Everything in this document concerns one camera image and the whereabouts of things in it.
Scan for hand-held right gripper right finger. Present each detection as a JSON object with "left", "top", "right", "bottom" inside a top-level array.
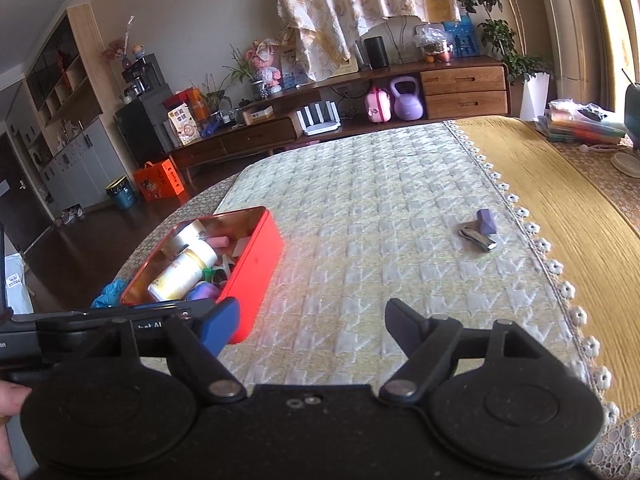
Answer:
[{"left": 379, "top": 298, "right": 546, "bottom": 404}]

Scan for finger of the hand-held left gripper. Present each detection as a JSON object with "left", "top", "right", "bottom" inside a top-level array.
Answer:
[{"left": 165, "top": 299, "right": 214, "bottom": 317}]

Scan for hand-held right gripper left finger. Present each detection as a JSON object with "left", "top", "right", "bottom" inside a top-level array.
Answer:
[{"left": 102, "top": 297, "right": 247, "bottom": 404}]

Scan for white frame sunglasses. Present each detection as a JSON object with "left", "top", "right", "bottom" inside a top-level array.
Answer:
[{"left": 217, "top": 252, "right": 241, "bottom": 284}]

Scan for red metal tin box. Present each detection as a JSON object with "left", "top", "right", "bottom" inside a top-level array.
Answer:
[{"left": 120, "top": 206, "right": 285, "bottom": 345}]

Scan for person's left hand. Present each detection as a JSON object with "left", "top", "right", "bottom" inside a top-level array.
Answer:
[{"left": 0, "top": 381, "right": 30, "bottom": 480}]

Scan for purple round object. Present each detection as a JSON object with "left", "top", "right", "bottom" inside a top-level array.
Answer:
[{"left": 187, "top": 282, "right": 224, "bottom": 304}]

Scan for white bottle yellow band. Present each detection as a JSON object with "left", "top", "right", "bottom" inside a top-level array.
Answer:
[{"left": 147, "top": 247, "right": 219, "bottom": 302}]

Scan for white paper bag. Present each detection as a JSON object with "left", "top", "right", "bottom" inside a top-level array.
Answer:
[{"left": 3, "top": 252, "right": 34, "bottom": 314}]

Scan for crumpled blue gloves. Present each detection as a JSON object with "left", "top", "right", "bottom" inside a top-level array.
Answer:
[{"left": 90, "top": 280, "right": 132, "bottom": 310}]

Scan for metal nail clipper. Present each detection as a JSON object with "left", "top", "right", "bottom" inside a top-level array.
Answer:
[{"left": 459, "top": 226, "right": 498, "bottom": 254}]

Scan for cream quilted mat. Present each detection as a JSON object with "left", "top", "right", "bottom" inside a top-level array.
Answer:
[{"left": 207, "top": 121, "right": 593, "bottom": 398}]

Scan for orange gift box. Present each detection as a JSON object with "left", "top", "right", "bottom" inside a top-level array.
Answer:
[{"left": 132, "top": 160, "right": 187, "bottom": 203}]

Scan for teal bin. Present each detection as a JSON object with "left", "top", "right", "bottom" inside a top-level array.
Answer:
[{"left": 105, "top": 177, "right": 139, "bottom": 211}]

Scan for dark wood drawer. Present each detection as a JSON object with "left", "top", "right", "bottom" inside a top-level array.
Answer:
[
  {"left": 222, "top": 118, "right": 299, "bottom": 154},
  {"left": 172, "top": 136, "right": 226, "bottom": 167}
]

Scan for snack box with bowl picture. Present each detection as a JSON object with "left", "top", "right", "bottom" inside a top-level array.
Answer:
[{"left": 167, "top": 104, "right": 201, "bottom": 146}]

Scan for black cabinet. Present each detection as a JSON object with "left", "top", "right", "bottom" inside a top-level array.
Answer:
[{"left": 115, "top": 82, "right": 176, "bottom": 166}]

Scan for yellow table runner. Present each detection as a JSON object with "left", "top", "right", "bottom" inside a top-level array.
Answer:
[{"left": 444, "top": 116, "right": 640, "bottom": 428}]

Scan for white yellow carton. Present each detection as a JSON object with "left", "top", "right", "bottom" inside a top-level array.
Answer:
[{"left": 242, "top": 106, "right": 275, "bottom": 125}]

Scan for orange paper bag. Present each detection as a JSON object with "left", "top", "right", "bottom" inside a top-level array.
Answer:
[{"left": 172, "top": 87, "right": 209, "bottom": 121}]

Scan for leafy potted plant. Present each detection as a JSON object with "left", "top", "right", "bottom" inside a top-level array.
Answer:
[{"left": 202, "top": 74, "right": 234, "bottom": 116}]

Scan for white router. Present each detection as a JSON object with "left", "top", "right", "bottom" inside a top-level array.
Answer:
[{"left": 296, "top": 101, "right": 343, "bottom": 136}]

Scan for pink toy case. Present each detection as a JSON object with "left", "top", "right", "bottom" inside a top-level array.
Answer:
[{"left": 364, "top": 86, "right": 392, "bottom": 124}]

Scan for purple kettlebell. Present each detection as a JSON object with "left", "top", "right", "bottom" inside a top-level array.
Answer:
[{"left": 390, "top": 76, "right": 426, "bottom": 121}]

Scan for light wood drawer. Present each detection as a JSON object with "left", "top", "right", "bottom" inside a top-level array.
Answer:
[
  {"left": 420, "top": 65, "right": 506, "bottom": 96},
  {"left": 424, "top": 90, "right": 509, "bottom": 120}
]

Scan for plant in patterned pot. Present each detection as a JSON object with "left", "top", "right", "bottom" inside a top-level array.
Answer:
[{"left": 229, "top": 45, "right": 271, "bottom": 101}]

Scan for black coffee machine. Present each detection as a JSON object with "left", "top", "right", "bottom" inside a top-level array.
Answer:
[{"left": 121, "top": 54, "right": 164, "bottom": 101}]

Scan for wooden TV cabinet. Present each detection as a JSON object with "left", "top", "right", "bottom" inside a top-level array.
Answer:
[{"left": 167, "top": 55, "right": 512, "bottom": 171}]

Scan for pink doll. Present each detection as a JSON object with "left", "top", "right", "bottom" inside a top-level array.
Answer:
[{"left": 246, "top": 37, "right": 284, "bottom": 95}]

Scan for white planter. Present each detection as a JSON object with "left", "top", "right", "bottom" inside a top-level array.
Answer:
[{"left": 519, "top": 73, "right": 551, "bottom": 122}]

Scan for dried flower vase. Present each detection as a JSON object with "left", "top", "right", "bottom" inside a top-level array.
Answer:
[{"left": 102, "top": 16, "right": 137, "bottom": 69}]

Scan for black speaker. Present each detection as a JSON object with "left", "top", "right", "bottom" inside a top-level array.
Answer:
[{"left": 363, "top": 36, "right": 390, "bottom": 70}]

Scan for white round dish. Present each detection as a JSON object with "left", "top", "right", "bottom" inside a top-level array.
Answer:
[{"left": 610, "top": 151, "right": 640, "bottom": 179}]

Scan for clear plastic bag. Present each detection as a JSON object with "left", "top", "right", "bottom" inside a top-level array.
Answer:
[{"left": 414, "top": 25, "right": 451, "bottom": 64}]

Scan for cream fan-shaped board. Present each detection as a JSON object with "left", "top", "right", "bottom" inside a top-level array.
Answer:
[{"left": 320, "top": 16, "right": 427, "bottom": 81}]

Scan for tall green tree plant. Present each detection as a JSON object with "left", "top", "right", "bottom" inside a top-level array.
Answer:
[{"left": 452, "top": 0, "right": 554, "bottom": 84}]

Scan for dark green container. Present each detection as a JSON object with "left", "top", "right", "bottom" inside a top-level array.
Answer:
[{"left": 623, "top": 80, "right": 640, "bottom": 149}]

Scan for floral hanging cloth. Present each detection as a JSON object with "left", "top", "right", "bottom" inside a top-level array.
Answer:
[{"left": 275, "top": 0, "right": 464, "bottom": 84}]

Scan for yellow curtain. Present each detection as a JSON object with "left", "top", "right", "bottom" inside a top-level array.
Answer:
[{"left": 584, "top": 0, "right": 640, "bottom": 112}]

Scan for wooden wall shelf unit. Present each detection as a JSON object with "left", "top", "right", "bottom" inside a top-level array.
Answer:
[{"left": 20, "top": 3, "right": 132, "bottom": 217}]

